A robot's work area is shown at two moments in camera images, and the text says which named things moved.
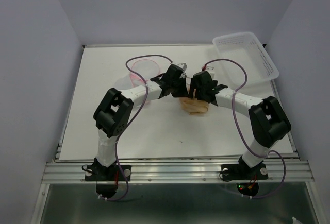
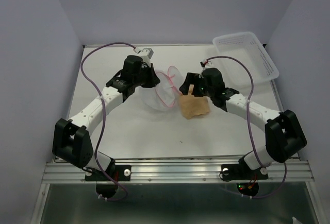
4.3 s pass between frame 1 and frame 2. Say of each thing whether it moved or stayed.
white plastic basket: stayed
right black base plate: stayed
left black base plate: stayed
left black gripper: moved
